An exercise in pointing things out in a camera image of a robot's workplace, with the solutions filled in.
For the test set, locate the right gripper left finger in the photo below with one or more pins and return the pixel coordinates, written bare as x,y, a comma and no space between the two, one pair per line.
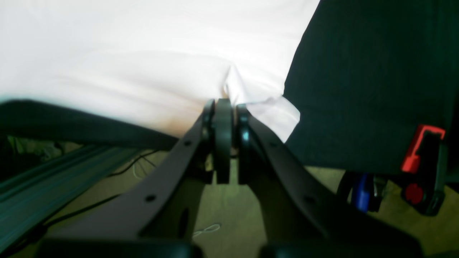
165,204

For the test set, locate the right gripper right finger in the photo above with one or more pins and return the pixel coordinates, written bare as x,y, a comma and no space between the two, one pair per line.
299,213

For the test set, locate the pink T-shirt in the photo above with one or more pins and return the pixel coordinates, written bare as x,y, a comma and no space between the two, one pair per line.
154,63

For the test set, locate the red black clamp right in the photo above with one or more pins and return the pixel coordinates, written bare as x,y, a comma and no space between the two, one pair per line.
426,163

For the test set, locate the black table cloth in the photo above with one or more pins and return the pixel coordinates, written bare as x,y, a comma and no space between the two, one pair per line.
365,75

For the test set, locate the aluminium table rail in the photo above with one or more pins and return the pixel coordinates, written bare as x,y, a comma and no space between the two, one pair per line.
28,199

